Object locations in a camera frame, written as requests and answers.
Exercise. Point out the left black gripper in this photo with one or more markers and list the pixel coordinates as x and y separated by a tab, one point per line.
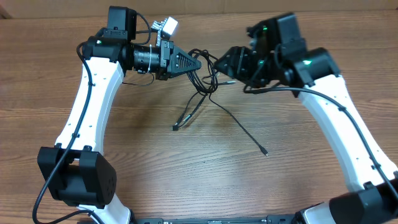
169	54

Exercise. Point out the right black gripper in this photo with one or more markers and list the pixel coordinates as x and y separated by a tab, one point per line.
235	60

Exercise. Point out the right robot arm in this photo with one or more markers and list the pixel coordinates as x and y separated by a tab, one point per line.
316	80

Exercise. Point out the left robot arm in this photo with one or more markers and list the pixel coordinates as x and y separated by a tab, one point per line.
74	168

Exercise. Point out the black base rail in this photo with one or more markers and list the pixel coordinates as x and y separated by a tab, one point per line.
270	219

